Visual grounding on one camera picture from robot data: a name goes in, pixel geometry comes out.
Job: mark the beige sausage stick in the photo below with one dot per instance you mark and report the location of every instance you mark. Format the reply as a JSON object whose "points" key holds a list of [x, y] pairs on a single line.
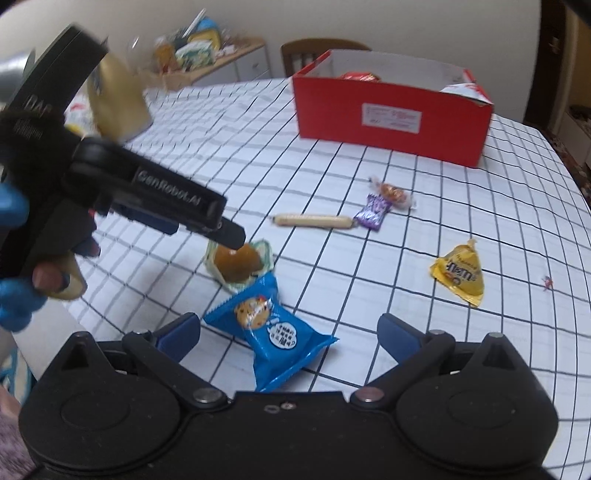
{"points": [[314, 220]]}

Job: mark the orange candy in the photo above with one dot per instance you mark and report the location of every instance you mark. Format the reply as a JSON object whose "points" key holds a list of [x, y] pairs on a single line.
{"points": [[392, 193]]}

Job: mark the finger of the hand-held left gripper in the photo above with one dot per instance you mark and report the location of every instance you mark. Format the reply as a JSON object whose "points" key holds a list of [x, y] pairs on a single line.
{"points": [[231, 236], [152, 222]]}

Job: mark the yellow desk holder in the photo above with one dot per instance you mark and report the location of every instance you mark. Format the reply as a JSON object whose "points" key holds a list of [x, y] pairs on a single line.
{"points": [[207, 34]]}

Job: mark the purple candy bar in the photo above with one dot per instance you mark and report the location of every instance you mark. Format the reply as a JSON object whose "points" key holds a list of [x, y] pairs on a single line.
{"points": [[371, 212]]}

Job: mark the person's left hand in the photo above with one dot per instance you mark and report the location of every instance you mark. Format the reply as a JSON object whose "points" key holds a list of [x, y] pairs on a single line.
{"points": [[51, 277]]}

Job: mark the white wood-topped side cabinet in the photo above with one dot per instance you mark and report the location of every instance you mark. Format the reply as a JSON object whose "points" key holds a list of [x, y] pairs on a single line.
{"points": [[240, 60]]}

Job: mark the black white checked tablecloth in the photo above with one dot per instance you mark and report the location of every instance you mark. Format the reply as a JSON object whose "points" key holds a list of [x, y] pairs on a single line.
{"points": [[461, 194]]}

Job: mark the red cardboard box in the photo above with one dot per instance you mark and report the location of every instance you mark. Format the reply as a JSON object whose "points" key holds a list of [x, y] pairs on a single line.
{"points": [[332, 110]]}

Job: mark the dark door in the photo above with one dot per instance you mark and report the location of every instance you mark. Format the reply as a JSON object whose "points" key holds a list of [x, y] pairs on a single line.
{"points": [[549, 69]]}

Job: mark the white snack packet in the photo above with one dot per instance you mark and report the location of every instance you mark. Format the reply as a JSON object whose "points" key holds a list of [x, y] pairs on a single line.
{"points": [[461, 92]]}

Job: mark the brown wooden chair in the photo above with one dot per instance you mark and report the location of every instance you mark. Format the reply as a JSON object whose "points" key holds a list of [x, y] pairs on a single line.
{"points": [[300, 55]]}

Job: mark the small red scrap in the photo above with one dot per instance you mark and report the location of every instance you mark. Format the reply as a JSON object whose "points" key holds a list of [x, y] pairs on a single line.
{"points": [[548, 282]]}

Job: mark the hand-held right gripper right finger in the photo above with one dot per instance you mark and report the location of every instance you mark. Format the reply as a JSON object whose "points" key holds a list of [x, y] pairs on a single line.
{"points": [[398, 334]]}

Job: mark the green white tissue box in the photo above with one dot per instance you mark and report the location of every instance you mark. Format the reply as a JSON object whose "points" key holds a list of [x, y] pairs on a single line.
{"points": [[196, 55]]}

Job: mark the white printed cloth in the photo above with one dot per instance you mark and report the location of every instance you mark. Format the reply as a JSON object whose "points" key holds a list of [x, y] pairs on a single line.
{"points": [[76, 115]]}

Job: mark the red snack bag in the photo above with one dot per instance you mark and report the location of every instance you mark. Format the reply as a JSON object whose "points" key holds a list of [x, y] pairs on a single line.
{"points": [[360, 76]]}

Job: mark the yellow triangular candy bag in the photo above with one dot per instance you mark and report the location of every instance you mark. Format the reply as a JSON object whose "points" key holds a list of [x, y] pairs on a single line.
{"points": [[461, 274]]}

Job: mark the clear muffin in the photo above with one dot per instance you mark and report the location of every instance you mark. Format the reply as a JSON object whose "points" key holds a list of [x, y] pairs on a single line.
{"points": [[238, 265]]}

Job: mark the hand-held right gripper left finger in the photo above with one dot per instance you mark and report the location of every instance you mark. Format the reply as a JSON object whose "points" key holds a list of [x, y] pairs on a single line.
{"points": [[179, 333]]}

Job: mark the blue cookie packet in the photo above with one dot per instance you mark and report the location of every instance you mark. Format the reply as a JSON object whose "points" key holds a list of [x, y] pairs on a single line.
{"points": [[272, 332]]}

